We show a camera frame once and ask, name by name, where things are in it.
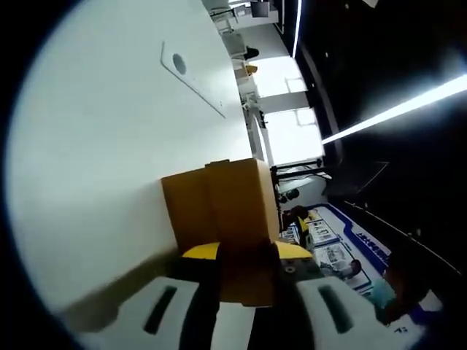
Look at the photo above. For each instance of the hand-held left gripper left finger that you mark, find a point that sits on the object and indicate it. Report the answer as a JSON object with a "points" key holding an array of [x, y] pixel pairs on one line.
{"points": [[131, 328]]}

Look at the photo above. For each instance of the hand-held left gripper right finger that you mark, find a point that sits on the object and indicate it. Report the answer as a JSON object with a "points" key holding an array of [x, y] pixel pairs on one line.
{"points": [[304, 313]]}

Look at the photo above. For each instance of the brown cardboard shoe box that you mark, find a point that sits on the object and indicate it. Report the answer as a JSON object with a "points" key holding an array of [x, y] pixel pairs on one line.
{"points": [[237, 204]]}

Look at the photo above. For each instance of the black metal stand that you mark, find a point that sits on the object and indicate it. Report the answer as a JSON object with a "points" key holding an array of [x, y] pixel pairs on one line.
{"points": [[295, 167]]}

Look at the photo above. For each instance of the ceiling light strip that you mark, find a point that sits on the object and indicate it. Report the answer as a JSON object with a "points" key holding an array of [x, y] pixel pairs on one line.
{"points": [[297, 29], [394, 109]]}

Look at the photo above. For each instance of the small orange object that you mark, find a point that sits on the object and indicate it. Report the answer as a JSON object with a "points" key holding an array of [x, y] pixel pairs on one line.
{"points": [[252, 68]]}

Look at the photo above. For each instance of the blue wall poster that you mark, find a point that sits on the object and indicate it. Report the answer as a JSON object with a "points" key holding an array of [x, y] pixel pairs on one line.
{"points": [[365, 240]]}

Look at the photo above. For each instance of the dark wall monitor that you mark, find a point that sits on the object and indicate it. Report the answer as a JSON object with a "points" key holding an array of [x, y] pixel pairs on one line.
{"points": [[259, 9]]}

